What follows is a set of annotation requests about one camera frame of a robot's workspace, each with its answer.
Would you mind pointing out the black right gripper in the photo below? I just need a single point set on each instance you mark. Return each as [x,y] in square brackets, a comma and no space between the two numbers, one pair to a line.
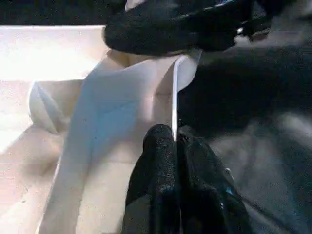
[256,17]

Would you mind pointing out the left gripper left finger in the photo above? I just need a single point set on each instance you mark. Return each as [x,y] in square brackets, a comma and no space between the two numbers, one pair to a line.
[156,185]

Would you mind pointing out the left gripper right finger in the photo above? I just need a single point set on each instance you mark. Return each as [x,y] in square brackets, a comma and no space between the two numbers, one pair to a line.
[209,195]

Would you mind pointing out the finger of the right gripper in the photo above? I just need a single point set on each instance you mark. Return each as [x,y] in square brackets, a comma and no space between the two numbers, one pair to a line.
[158,34]

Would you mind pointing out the white plastic table top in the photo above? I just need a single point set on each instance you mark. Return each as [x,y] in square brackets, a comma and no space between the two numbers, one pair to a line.
[97,109]

